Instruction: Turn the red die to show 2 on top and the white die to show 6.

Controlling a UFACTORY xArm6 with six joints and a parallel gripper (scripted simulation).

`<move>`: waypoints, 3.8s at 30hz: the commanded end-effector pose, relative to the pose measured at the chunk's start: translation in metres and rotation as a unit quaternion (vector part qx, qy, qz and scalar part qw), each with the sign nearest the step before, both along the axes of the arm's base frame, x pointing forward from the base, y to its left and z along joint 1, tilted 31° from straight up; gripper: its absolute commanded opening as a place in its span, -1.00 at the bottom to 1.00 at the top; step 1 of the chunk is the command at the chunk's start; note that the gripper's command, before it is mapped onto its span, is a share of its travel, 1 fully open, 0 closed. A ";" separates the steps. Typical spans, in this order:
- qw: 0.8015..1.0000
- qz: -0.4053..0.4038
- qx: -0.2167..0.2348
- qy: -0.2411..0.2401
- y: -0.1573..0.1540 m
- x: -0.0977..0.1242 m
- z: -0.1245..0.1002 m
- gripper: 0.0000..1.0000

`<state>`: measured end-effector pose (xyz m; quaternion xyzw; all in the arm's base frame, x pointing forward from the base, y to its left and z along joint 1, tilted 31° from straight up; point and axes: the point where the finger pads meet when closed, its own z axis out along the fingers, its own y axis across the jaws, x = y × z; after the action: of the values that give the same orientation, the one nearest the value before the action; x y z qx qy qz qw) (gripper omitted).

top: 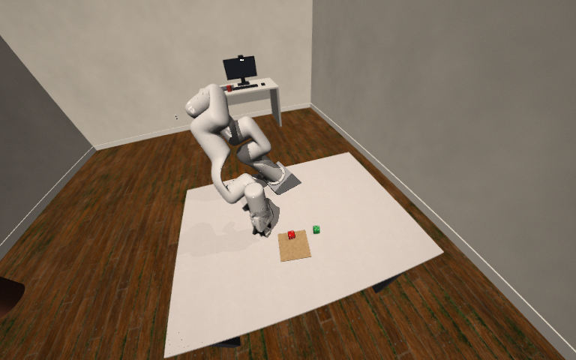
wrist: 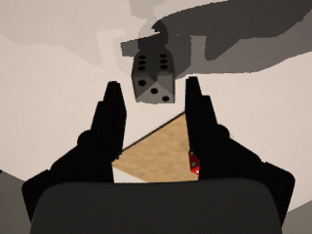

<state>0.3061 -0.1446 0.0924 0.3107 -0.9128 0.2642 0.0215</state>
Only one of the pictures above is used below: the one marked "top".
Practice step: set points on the tan mat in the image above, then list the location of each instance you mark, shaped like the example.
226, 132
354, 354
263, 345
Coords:
293, 249

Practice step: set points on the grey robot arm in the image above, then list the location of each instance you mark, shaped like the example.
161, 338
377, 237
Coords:
209, 108

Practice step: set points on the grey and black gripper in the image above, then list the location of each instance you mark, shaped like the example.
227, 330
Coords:
262, 222

